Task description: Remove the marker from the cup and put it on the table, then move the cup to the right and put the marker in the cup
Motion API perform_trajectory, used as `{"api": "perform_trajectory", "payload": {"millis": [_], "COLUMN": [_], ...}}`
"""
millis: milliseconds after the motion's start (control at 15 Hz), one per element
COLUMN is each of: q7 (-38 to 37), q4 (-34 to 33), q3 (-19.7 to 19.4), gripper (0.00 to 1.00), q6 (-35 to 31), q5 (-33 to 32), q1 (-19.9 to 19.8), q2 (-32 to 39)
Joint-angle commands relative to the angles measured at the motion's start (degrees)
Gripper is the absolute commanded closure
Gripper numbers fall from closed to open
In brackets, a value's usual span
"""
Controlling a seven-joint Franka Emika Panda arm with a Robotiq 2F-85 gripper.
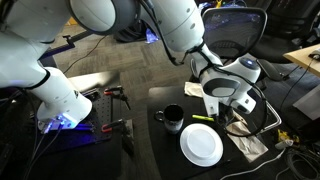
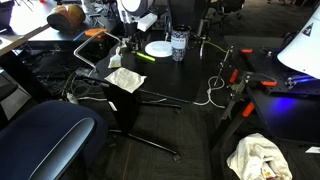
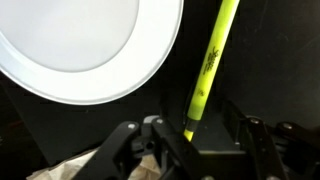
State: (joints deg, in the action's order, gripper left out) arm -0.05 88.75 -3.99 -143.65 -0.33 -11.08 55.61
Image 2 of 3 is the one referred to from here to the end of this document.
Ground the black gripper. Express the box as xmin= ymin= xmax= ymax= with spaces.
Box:
xmin=123 ymin=19 xmax=145 ymax=54

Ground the green marker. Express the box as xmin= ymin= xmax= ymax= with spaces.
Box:
xmin=135 ymin=51 xmax=157 ymax=63

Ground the black white speckled cup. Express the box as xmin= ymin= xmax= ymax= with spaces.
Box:
xmin=170 ymin=24 xmax=192 ymax=63

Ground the white round plate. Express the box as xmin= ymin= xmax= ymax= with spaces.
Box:
xmin=144 ymin=40 xmax=174 ymax=59

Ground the orange flat object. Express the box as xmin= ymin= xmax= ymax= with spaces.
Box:
xmin=83 ymin=28 xmax=110 ymax=40

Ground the silver bent metal tube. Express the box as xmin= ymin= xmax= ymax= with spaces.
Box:
xmin=73 ymin=30 xmax=123 ymax=73

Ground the black padded chair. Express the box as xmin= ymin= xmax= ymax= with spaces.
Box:
xmin=166 ymin=0 xmax=213 ymax=62

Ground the black desk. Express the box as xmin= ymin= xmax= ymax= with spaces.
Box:
xmin=26 ymin=0 xmax=141 ymax=46

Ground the black rolling chair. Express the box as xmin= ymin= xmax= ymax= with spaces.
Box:
xmin=213 ymin=0 xmax=247 ymax=27

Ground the light wooden desk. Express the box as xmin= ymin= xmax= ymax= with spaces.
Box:
xmin=0 ymin=0 xmax=52 ymax=58

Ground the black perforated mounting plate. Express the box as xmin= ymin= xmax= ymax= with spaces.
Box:
xmin=233 ymin=46 xmax=320 ymax=99

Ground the black bin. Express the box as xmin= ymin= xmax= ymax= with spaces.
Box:
xmin=0 ymin=0 xmax=16 ymax=30

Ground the grey desk side panel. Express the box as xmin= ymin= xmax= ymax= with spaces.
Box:
xmin=0 ymin=87 xmax=33 ymax=122

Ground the blue mesh-back office chair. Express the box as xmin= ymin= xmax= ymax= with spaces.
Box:
xmin=0 ymin=99 xmax=110 ymax=180

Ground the white cloth bundle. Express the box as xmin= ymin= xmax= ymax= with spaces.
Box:
xmin=226 ymin=132 xmax=294 ymax=180

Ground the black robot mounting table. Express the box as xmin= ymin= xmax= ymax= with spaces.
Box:
xmin=209 ymin=34 xmax=320 ymax=180

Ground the white paper sheet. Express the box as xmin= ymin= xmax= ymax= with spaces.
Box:
xmin=304 ymin=145 xmax=320 ymax=155

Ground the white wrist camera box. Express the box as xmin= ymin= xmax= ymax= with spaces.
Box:
xmin=136 ymin=12 xmax=159 ymax=33

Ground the black table pedestal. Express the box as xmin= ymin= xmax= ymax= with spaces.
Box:
xmin=105 ymin=81 xmax=184 ymax=163

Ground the grey cable bundle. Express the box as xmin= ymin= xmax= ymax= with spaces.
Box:
xmin=59 ymin=70 xmax=112 ymax=102

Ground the yellow cable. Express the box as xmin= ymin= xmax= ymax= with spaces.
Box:
xmin=194 ymin=39 xmax=230 ymax=56

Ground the white power plug cable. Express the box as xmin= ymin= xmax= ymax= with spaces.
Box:
xmin=65 ymin=91 xmax=111 ymax=106

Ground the white looped cable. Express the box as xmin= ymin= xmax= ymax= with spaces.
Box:
xmin=192 ymin=75 xmax=228 ymax=110

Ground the orange-handled black bar clamp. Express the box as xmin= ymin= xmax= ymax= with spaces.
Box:
xmin=219 ymin=71 xmax=278 ymax=121
xmin=213 ymin=45 xmax=254 ymax=88

